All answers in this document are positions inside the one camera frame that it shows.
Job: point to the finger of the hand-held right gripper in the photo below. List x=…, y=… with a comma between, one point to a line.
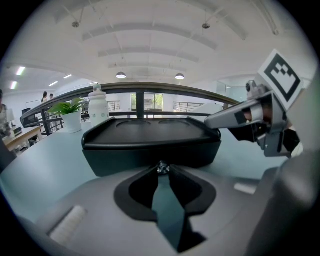
x=225, y=118
x=246, y=135

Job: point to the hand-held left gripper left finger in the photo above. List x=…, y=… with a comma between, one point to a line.
x=100, y=212

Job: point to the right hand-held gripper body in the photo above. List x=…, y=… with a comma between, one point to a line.
x=280, y=75

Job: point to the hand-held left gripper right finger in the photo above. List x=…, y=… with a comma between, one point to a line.
x=220, y=200

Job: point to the black drawer with crystal knob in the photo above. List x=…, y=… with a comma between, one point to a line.
x=125, y=160

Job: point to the black box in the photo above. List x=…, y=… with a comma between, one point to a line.
x=150, y=132

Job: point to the dome pendant lamp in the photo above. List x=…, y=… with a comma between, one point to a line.
x=121, y=75
x=179, y=76

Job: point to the glass door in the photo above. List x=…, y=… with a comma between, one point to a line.
x=150, y=101

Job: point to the dark metal railing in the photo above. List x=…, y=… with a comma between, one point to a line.
x=155, y=86

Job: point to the green plant in white pot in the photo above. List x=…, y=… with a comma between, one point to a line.
x=71, y=117

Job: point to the white bottle with dotted print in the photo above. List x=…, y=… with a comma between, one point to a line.
x=98, y=107

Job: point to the wooden desk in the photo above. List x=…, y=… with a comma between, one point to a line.
x=22, y=136

